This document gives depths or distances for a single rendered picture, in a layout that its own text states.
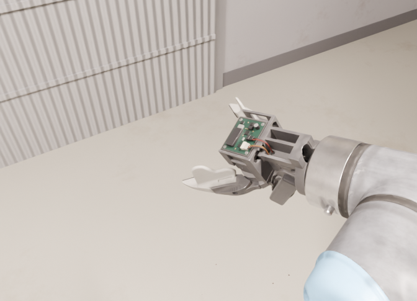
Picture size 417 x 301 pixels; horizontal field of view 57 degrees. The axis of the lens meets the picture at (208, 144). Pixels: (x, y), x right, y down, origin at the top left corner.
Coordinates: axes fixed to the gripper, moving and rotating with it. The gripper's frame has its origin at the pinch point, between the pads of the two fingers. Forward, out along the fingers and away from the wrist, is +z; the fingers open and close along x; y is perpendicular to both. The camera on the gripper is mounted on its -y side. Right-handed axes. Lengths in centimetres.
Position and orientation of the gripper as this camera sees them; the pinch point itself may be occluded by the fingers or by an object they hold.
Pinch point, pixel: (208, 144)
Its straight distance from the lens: 62.2
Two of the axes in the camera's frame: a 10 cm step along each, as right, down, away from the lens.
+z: -7.3, -2.1, 6.5
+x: -5.0, 8.2, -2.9
